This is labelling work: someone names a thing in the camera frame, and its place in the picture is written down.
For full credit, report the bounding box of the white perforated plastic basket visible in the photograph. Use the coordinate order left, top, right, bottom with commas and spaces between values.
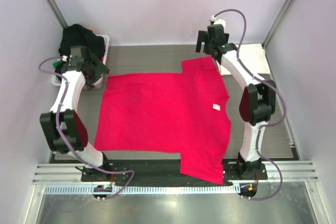
50, 35, 110, 87

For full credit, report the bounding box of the red t shirt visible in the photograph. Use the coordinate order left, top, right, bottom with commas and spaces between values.
94, 57, 231, 184

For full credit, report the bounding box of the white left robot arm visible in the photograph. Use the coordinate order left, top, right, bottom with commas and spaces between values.
39, 46, 112, 182

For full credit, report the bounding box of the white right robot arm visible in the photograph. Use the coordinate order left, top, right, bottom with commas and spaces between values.
195, 21, 276, 180

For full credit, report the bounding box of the black t shirt pile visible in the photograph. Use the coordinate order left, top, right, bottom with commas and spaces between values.
58, 24, 105, 59

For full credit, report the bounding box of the green garment in basket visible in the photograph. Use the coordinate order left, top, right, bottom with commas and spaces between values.
52, 61, 61, 68

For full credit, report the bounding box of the folded white t shirt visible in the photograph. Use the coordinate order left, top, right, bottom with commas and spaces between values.
220, 42, 271, 77

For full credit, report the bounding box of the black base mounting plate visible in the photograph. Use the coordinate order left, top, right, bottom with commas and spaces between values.
76, 159, 268, 187

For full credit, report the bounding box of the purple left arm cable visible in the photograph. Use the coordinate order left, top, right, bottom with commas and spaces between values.
38, 56, 71, 141

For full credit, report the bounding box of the white slotted cable duct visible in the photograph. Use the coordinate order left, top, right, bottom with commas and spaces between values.
44, 184, 240, 196

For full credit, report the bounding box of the aluminium frame rail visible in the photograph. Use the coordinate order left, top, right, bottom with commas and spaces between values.
32, 161, 319, 185

